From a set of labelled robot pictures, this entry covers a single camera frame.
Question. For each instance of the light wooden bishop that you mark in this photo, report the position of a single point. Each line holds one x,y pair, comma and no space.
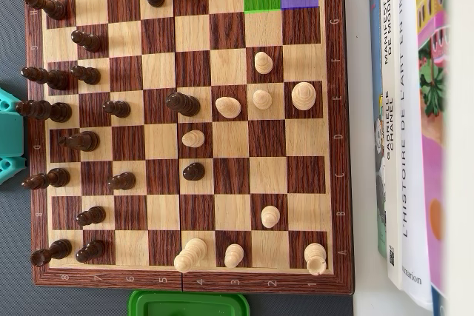
227,107

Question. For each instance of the wooden chessboard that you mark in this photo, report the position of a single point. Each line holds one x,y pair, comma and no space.
159,138

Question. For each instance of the white rook right middle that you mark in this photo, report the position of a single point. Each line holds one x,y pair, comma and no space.
303,96

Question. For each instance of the light wooden queen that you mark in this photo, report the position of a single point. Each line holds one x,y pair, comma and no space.
190,255

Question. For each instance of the light wooden rook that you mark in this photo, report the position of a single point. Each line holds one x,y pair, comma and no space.
315,258

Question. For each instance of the dark wooden knight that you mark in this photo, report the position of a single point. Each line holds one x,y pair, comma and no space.
81,141

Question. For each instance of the blue illustrated children's book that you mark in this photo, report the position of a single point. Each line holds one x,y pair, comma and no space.
376,53

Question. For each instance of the white Gabrielle Chanel book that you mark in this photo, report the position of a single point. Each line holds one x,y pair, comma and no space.
389,79

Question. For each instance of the green plastic container lid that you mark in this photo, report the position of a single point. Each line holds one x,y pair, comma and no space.
189,304

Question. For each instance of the white art history book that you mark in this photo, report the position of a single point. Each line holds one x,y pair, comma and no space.
414,146

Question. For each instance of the dark wooden bishop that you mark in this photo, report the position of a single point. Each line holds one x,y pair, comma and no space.
46,78
48,179

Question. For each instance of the dark wooden king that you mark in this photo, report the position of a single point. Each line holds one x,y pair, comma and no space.
44,110

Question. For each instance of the colourful pink puzzle box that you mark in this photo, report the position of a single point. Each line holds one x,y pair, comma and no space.
431,183

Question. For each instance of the dark wooden rook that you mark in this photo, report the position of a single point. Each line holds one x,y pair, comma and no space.
48,6
52,252

